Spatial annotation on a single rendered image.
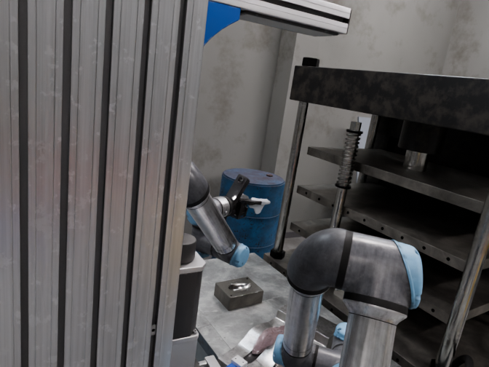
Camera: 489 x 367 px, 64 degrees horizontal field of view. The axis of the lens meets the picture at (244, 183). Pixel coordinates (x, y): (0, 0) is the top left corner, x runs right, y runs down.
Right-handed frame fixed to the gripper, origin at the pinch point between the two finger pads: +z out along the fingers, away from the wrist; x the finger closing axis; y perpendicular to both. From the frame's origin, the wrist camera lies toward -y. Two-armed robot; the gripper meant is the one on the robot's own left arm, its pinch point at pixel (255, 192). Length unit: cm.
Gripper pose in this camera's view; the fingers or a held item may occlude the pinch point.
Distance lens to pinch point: 153.7
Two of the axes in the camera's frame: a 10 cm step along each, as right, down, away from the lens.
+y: -2.5, 9.1, 3.2
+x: 7.8, 3.8, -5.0
